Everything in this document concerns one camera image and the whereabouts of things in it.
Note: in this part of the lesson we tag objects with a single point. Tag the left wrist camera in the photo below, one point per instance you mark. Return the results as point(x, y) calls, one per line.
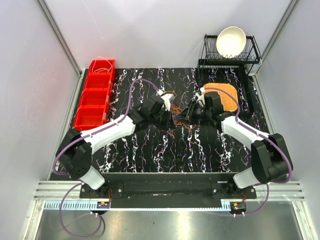
point(167, 96)

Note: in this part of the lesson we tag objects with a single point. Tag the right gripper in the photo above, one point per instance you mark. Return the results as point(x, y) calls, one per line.
point(185, 116)

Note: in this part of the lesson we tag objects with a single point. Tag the white cup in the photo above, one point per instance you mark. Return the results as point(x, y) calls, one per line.
point(252, 69)

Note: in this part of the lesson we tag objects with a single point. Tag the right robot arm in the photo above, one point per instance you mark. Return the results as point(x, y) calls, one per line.
point(270, 158)

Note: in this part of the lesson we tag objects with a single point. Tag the orange woven mat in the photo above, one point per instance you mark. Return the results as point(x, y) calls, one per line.
point(225, 96)

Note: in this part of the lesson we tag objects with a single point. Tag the red bin nearest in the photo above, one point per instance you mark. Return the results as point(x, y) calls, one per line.
point(89, 117)

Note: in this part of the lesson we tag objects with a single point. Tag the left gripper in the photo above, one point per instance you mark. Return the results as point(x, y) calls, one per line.
point(168, 123)

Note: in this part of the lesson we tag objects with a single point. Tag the red bin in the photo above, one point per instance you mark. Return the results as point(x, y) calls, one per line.
point(102, 66)
point(94, 97)
point(98, 81)
point(89, 117)

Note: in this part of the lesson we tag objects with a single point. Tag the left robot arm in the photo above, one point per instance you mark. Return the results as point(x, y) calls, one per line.
point(77, 148)

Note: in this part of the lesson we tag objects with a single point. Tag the red bin farthest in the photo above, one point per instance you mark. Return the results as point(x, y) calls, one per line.
point(102, 66)

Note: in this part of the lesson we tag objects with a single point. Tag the white bowl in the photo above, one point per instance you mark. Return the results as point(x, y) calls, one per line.
point(231, 42)

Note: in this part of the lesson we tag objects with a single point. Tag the black dish rack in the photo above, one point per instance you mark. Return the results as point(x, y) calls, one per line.
point(210, 57)

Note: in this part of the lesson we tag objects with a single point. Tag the aluminium frame post right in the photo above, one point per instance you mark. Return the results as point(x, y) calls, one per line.
point(292, 5)

